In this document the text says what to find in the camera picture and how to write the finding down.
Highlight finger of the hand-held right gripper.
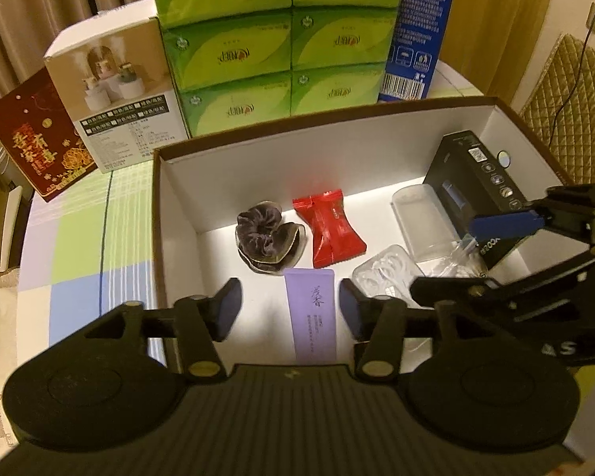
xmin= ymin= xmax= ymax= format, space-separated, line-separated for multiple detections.
xmin=409 ymin=245 xmax=595 ymax=318
xmin=468 ymin=183 xmax=595 ymax=256

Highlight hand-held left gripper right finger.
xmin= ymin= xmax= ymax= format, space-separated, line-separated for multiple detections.
xmin=340 ymin=278 xmax=459 ymax=382

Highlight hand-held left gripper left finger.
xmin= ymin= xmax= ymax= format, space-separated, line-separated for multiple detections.
xmin=82 ymin=278 xmax=243 ymax=382

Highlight bag of cotton swabs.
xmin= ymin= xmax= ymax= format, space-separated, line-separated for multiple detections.
xmin=429 ymin=238 xmax=489 ymax=279

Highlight purple cream tube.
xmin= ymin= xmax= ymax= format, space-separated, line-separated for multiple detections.
xmin=284 ymin=268 xmax=339 ymax=365

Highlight clear box of floss picks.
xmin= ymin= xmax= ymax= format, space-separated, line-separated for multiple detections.
xmin=352 ymin=244 xmax=427 ymax=303

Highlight clear plastic lid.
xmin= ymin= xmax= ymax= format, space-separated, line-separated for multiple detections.
xmin=392 ymin=183 xmax=459 ymax=263

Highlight red snack packet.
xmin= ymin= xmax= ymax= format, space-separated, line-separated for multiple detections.
xmin=292 ymin=188 xmax=368 ymax=269

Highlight brown storage box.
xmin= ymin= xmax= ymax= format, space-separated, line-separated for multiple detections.
xmin=151 ymin=96 xmax=595 ymax=364

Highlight black product box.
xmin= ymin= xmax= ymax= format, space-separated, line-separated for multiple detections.
xmin=422 ymin=130 xmax=543 ymax=267

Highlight dark purple hair scrunchie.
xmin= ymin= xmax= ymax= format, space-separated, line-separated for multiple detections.
xmin=235 ymin=202 xmax=308 ymax=274

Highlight chair with quilted cover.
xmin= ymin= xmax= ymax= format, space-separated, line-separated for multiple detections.
xmin=518 ymin=34 xmax=595 ymax=185

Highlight blue printed carton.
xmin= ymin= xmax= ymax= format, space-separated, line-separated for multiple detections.
xmin=377 ymin=0 xmax=461 ymax=102

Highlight white humidifier product box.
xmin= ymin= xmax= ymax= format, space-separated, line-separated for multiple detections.
xmin=44 ymin=16 xmax=192 ymax=174

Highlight beige printed cloth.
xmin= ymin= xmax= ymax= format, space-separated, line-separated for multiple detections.
xmin=0 ymin=273 xmax=28 ymax=459

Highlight dark red gift box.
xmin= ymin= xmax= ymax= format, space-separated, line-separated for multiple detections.
xmin=0 ymin=67 xmax=97 ymax=202

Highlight stack of green tissue packs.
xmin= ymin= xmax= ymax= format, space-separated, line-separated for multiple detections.
xmin=146 ymin=0 xmax=410 ymax=138

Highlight beige curtain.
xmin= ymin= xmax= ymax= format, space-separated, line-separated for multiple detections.
xmin=0 ymin=0 xmax=154 ymax=97

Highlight black power cable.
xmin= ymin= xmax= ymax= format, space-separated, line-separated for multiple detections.
xmin=548 ymin=10 xmax=595 ymax=150

